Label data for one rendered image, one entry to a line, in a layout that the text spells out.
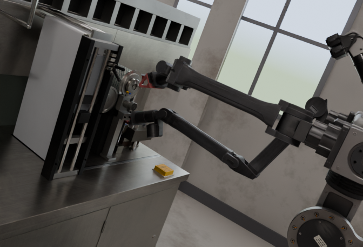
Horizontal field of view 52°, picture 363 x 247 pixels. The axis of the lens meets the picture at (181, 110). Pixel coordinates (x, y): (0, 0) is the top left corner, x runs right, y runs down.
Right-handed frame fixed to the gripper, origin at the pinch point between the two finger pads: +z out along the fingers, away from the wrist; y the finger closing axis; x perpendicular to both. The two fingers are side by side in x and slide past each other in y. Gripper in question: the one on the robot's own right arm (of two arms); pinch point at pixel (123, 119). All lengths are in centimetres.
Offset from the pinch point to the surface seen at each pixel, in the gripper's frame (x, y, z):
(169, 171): -26.7, 9.3, -17.5
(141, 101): 15, 72, 45
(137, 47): 42, 29, 11
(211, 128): -8, 187, 53
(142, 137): -9.2, 11.5, -1.2
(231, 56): 58, 184, 23
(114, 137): -8.2, -10.5, -2.6
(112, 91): 11.9, -16.1, -8.8
